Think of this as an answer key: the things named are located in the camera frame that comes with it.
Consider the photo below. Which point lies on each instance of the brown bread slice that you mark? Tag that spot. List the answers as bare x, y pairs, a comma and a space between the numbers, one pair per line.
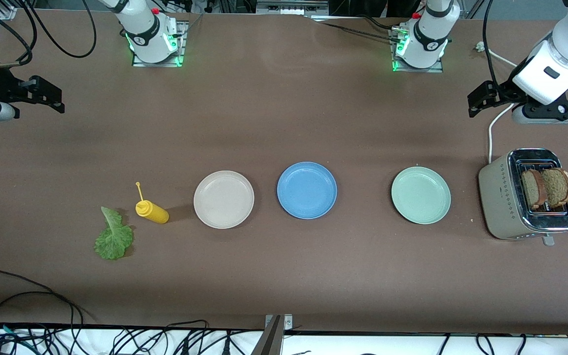
530, 190
557, 187

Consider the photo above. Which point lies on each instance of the yellow squeeze bottle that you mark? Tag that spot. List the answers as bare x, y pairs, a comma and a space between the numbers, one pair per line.
153, 212

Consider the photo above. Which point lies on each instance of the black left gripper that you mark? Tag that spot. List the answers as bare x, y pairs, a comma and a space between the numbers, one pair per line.
503, 90

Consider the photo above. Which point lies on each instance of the green lettuce leaf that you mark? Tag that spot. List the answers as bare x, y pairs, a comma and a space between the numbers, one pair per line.
114, 241

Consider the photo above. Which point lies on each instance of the grey metal bracket plate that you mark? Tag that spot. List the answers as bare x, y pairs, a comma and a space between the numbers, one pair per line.
288, 323

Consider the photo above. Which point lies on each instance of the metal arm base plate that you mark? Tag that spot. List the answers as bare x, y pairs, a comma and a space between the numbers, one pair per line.
414, 70
158, 64

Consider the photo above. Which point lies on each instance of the green round plate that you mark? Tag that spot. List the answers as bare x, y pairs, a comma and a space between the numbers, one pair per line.
421, 195

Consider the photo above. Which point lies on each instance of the beige chrome toaster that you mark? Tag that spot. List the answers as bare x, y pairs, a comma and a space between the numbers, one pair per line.
498, 197

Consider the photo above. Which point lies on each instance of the beige round plate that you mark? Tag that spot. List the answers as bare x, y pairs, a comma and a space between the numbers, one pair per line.
224, 199

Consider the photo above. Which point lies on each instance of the blue round plate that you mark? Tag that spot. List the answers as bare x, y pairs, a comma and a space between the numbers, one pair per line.
306, 190

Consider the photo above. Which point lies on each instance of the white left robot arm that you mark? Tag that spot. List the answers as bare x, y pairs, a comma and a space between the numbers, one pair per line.
432, 34

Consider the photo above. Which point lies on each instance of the grey metal post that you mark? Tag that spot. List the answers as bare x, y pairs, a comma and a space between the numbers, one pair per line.
270, 340

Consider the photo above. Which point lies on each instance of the grey metal rail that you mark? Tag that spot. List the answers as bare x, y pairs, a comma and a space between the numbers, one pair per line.
289, 6

